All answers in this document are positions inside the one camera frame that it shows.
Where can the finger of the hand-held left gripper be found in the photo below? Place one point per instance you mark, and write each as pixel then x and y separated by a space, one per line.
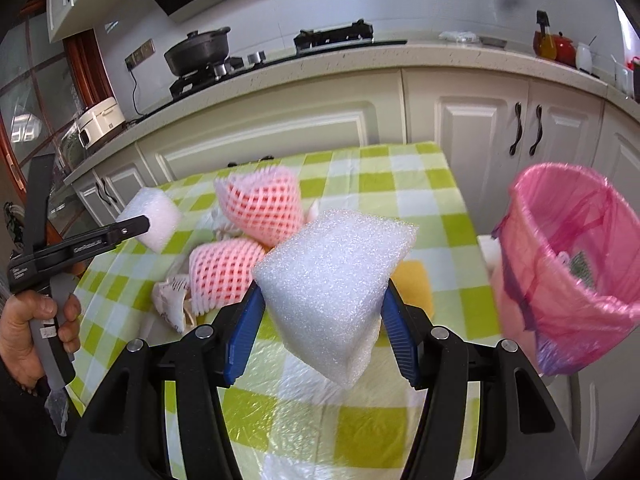
pixel 127 230

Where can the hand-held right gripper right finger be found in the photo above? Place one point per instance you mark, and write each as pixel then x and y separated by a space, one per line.
pixel 400 330

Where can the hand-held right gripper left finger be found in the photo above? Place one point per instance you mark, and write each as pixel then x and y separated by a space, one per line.
pixel 245 335

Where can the small white foam block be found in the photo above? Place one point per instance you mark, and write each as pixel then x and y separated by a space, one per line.
pixel 160 215

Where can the yellow sponge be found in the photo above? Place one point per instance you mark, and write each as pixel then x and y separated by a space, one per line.
pixel 415 285

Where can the pink foam fruit net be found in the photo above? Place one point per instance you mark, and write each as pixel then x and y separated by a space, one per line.
pixel 260 205
pixel 220 270

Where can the large white foam block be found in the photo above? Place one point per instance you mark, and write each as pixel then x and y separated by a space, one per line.
pixel 330 285

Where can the white tissue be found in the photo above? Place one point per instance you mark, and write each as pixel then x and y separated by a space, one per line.
pixel 222 225

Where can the pink bagged waste bin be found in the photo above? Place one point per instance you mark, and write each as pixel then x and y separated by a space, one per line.
pixel 530 260

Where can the person's left forearm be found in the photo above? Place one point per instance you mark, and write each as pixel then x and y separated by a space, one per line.
pixel 20 415

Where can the person's left hand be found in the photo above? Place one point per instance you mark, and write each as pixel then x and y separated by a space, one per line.
pixel 17 330

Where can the crumpled printed paper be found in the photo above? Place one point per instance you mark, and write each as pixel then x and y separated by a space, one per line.
pixel 172 300

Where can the white rice cooker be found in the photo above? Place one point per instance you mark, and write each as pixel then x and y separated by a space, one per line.
pixel 100 120

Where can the wooden glass door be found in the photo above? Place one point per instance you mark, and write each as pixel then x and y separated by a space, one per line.
pixel 30 85

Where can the green checkered tablecloth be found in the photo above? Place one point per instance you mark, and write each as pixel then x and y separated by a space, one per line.
pixel 350 185

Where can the black cooking pot with lid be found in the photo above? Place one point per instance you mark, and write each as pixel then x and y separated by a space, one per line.
pixel 197 52

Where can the green scouring pad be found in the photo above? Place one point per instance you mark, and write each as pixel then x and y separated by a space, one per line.
pixel 581 267

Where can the white upper cabinet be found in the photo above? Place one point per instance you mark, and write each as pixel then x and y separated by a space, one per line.
pixel 70 10

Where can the white kitchen base cabinets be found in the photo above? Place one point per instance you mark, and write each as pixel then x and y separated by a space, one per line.
pixel 310 120

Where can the black glass gas hob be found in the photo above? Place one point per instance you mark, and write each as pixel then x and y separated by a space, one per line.
pixel 280 57

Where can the white plastic bag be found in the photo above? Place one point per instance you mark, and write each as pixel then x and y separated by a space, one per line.
pixel 457 36

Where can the steel tray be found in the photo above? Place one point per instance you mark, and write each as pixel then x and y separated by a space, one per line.
pixel 492 41

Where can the oil bottle with black cap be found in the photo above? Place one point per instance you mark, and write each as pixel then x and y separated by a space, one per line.
pixel 546 42

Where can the red pot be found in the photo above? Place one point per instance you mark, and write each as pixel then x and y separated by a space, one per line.
pixel 566 50

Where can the white jar with spoon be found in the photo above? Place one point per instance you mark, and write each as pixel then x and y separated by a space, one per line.
pixel 584 57

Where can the white mug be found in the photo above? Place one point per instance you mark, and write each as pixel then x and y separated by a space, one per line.
pixel 621 75

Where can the gold wall switch plate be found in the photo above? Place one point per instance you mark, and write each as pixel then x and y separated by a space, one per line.
pixel 140 53

